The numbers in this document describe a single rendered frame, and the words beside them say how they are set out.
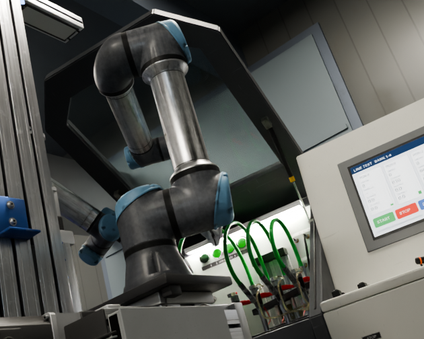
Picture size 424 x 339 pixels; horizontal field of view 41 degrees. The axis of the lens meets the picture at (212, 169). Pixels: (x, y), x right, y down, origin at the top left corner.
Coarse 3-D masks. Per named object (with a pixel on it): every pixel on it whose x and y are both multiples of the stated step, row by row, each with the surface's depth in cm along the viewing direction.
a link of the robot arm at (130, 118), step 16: (112, 48) 136; (96, 64) 139; (112, 64) 136; (128, 64) 136; (96, 80) 142; (112, 80) 139; (128, 80) 141; (112, 96) 144; (128, 96) 148; (128, 112) 152; (128, 128) 157; (144, 128) 160; (128, 144) 164; (144, 144) 164; (128, 160) 169; (144, 160) 169; (160, 160) 171
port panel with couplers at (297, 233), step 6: (306, 222) 220; (288, 228) 223; (294, 228) 222; (300, 228) 221; (306, 228) 220; (294, 234) 221; (300, 234) 220; (306, 234) 216; (300, 240) 219; (306, 240) 218; (300, 246) 219; (300, 252) 218; (306, 258) 217; (306, 264) 215; (306, 270) 215
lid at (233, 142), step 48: (96, 48) 184; (192, 48) 186; (48, 96) 195; (96, 96) 197; (144, 96) 197; (192, 96) 197; (240, 96) 195; (96, 144) 211; (240, 144) 211; (288, 144) 209; (240, 192) 224; (288, 192) 224; (192, 240) 242
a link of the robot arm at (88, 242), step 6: (90, 240) 175; (84, 246) 177; (90, 246) 176; (78, 252) 178; (84, 252) 176; (90, 252) 176; (96, 252) 176; (102, 252) 177; (84, 258) 178; (90, 258) 176; (96, 258) 176; (102, 258) 180; (90, 264) 179; (96, 264) 178
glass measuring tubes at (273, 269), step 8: (280, 248) 219; (264, 256) 221; (272, 256) 219; (280, 256) 219; (288, 256) 220; (264, 264) 221; (272, 264) 222; (288, 264) 219; (272, 272) 221; (280, 272) 218; (264, 288) 218; (288, 304) 213; (296, 304) 211; (272, 312) 215; (280, 312) 213; (272, 320) 216
